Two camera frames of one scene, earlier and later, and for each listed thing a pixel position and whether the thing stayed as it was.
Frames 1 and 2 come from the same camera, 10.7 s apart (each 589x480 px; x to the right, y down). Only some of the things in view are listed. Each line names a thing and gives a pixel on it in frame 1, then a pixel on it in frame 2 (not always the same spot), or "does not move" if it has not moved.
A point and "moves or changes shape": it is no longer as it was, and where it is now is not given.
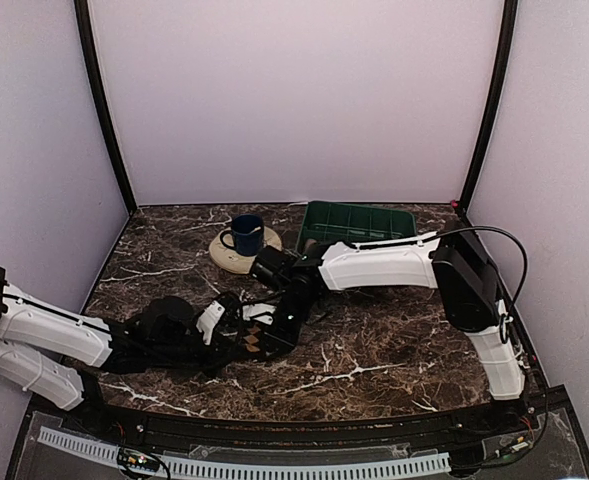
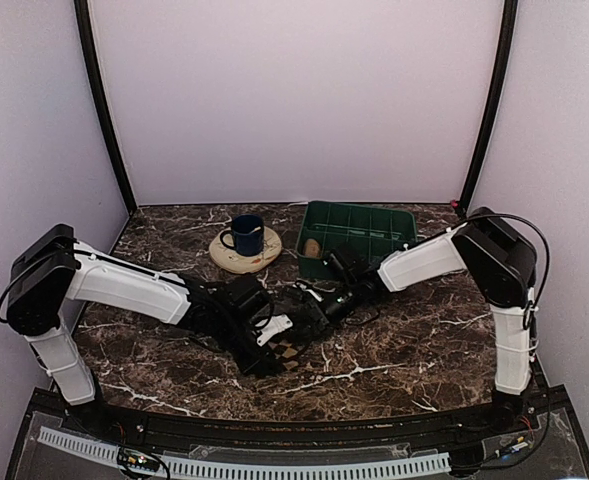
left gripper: [219, 355] -> [253, 366]
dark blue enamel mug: [248, 230] does not move
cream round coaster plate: [232, 260] does not move
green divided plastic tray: [357, 223] does not move
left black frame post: [82, 15] does not move
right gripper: [286, 341] -> [317, 329]
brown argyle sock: [252, 338] moves or changes shape
